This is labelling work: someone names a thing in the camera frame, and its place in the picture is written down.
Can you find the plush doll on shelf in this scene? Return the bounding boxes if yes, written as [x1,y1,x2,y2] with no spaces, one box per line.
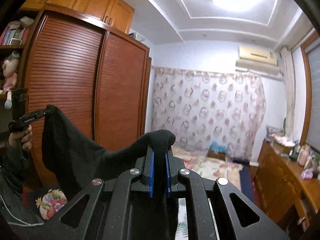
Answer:
[1,50,20,109]

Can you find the pink jar on sideboard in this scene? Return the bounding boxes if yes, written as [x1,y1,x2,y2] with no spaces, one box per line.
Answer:
[297,144,310,166]

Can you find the blue box at bed end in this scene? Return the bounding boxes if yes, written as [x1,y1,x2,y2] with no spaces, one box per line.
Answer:
[207,142,227,161]

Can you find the wooden sideboard cabinet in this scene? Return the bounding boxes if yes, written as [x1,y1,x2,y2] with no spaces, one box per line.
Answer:
[253,141,319,231]

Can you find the books on shelf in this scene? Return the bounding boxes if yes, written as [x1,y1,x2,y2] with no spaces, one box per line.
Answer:
[1,16,34,46]

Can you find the brown louvered wardrobe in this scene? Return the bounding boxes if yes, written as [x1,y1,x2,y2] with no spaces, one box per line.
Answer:
[18,3,153,188]

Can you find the wall air conditioner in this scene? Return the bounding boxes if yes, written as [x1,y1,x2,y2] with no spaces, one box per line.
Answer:
[235,46,280,75]

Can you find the navy blue mattress edge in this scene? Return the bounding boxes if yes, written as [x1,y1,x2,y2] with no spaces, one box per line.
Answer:
[239,165,256,204]

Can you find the black t-shirt white script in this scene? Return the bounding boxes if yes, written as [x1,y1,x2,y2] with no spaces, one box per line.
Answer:
[42,105,176,200]

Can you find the pink circle pattern curtain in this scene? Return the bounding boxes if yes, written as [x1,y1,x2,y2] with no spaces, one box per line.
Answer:
[151,67,266,160]

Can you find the person's left hand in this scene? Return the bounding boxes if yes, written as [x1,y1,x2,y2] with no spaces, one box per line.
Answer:
[9,125,33,152]

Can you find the floral cushion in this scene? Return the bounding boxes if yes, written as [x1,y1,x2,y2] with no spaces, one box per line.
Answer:
[35,189,68,220]

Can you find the upper wooden cabinets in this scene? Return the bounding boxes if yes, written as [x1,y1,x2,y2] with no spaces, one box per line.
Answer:
[22,0,135,34]

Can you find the floral beige bed blanket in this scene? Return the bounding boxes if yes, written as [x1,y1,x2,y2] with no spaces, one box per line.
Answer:
[172,147,243,190]

